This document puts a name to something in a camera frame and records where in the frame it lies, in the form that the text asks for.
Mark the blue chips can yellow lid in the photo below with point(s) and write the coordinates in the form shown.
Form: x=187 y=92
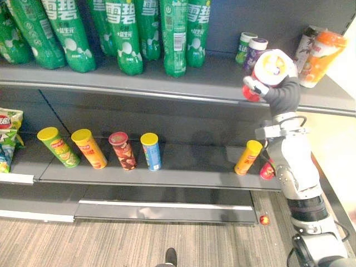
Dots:
x=151 y=153

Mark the dark grey chips shelf board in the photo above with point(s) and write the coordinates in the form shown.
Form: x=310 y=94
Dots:
x=194 y=173

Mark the red gum bottle white lid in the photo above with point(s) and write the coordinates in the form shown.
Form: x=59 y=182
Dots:
x=274 y=65

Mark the green Sprite bottle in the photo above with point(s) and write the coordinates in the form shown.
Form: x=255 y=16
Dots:
x=197 y=39
x=39 y=36
x=72 y=41
x=125 y=41
x=100 y=30
x=173 y=41
x=148 y=33
x=11 y=41

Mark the purple gum bottle white lid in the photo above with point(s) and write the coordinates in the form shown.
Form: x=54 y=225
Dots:
x=253 y=54

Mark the green gum bottle white lid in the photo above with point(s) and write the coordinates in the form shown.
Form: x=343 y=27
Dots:
x=244 y=47

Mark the orange drink cup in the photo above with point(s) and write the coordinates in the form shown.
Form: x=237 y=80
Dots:
x=322 y=59

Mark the green chips can yellow lid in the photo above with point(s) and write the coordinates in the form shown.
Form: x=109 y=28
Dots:
x=59 y=148

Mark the orange chips can yellow lid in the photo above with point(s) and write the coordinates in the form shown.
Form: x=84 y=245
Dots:
x=90 y=151

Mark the dark grey bottle shelf board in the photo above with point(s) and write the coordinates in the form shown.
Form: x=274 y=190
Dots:
x=194 y=80

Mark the dark robot foot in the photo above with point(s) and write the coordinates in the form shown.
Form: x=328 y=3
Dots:
x=171 y=256

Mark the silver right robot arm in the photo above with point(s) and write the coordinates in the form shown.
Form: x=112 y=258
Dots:
x=297 y=155

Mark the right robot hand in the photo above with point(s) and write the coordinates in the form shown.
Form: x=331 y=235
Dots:
x=283 y=96

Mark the dark grey bag shelf board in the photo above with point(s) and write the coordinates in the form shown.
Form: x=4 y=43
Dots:
x=25 y=167

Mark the green white chips bag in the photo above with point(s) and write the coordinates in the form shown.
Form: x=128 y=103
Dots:
x=9 y=125

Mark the brown chips can red lid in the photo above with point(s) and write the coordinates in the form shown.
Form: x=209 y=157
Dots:
x=123 y=151

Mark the blue chips bag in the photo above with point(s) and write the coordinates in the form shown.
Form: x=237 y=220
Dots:
x=5 y=158

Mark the red round floor object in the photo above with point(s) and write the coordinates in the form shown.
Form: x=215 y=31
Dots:
x=264 y=219

